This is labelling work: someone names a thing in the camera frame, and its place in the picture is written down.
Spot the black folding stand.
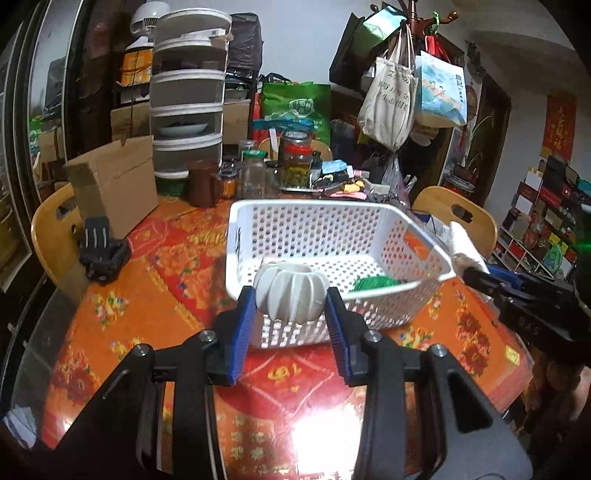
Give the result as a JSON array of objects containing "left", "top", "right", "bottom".
[{"left": 78, "top": 216, "right": 133, "bottom": 284}]

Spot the green lid glass jar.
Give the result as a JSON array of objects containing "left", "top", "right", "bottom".
[{"left": 240, "top": 148, "right": 267, "bottom": 199}]

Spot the wooden coat rack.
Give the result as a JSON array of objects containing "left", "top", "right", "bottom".
[{"left": 397, "top": 0, "right": 461, "bottom": 29}]

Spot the orange printed box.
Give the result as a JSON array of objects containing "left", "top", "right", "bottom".
[{"left": 120, "top": 48, "right": 154, "bottom": 86}]

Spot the small orange glass jar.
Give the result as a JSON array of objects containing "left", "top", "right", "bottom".
[{"left": 219, "top": 168, "right": 239, "bottom": 199}]

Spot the open cardboard box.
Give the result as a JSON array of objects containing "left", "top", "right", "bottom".
[{"left": 64, "top": 135, "right": 160, "bottom": 239}]

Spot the beige canvas tote bag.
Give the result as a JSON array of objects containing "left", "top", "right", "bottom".
[{"left": 358, "top": 32, "right": 419, "bottom": 152}]

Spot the tiered mesh storage tower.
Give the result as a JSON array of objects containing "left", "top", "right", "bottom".
[{"left": 150, "top": 10, "right": 233, "bottom": 184}]

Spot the green paper bag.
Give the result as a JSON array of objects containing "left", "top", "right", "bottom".
[{"left": 362, "top": 4, "right": 407, "bottom": 42}]

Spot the wooden chair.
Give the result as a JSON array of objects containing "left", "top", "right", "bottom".
[
  {"left": 411, "top": 186, "right": 499, "bottom": 260},
  {"left": 30, "top": 182, "right": 89, "bottom": 289}
]

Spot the black plastic bag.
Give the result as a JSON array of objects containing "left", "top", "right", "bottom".
[{"left": 228, "top": 13, "right": 264, "bottom": 73}]

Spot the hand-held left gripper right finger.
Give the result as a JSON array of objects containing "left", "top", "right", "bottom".
[{"left": 324, "top": 286, "right": 534, "bottom": 480}]

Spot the white ribbed vase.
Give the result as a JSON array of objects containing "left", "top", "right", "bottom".
[{"left": 254, "top": 258, "right": 331, "bottom": 323}]

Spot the green crumpled cloth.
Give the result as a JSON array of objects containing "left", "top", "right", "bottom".
[{"left": 347, "top": 274, "right": 408, "bottom": 294}]

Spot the shelf of boxes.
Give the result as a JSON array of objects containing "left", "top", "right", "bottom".
[{"left": 492, "top": 154, "right": 591, "bottom": 282}]

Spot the red wall scroll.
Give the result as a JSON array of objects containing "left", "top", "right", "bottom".
[{"left": 540, "top": 95, "right": 578, "bottom": 160}]

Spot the green shopping bag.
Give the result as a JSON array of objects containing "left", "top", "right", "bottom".
[{"left": 261, "top": 80, "right": 332, "bottom": 145}]

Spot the black hanging bag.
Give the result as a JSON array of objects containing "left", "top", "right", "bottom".
[{"left": 329, "top": 13, "right": 370, "bottom": 86}]

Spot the blue printed tote bag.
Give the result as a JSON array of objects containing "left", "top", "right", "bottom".
[{"left": 414, "top": 50, "right": 468, "bottom": 128}]

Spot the brown lidded mug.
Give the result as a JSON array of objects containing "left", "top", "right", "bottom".
[{"left": 187, "top": 159, "right": 223, "bottom": 208}]

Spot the closed cardboard box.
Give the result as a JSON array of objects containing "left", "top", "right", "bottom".
[{"left": 223, "top": 102, "right": 253, "bottom": 147}]

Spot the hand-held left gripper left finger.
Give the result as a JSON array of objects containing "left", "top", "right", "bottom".
[{"left": 46, "top": 285, "right": 257, "bottom": 480}]

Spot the white perforated plastic basket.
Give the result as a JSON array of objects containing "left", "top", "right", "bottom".
[{"left": 225, "top": 198, "right": 458, "bottom": 350}]

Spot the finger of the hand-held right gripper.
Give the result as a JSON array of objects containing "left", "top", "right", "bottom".
[
  {"left": 462, "top": 266, "right": 509, "bottom": 304},
  {"left": 488, "top": 266, "right": 532, "bottom": 289}
]

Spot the white cloth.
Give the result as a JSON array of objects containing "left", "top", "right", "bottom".
[{"left": 449, "top": 221, "right": 491, "bottom": 278}]

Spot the white fan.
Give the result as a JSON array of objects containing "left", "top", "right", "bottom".
[{"left": 130, "top": 0, "right": 173, "bottom": 37}]

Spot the large glass jar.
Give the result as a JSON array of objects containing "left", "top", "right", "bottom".
[{"left": 280, "top": 130, "right": 314, "bottom": 191}]

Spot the white and blue paper bag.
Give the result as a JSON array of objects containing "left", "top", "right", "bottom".
[{"left": 413, "top": 210, "right": 451, "bottom": 243}]

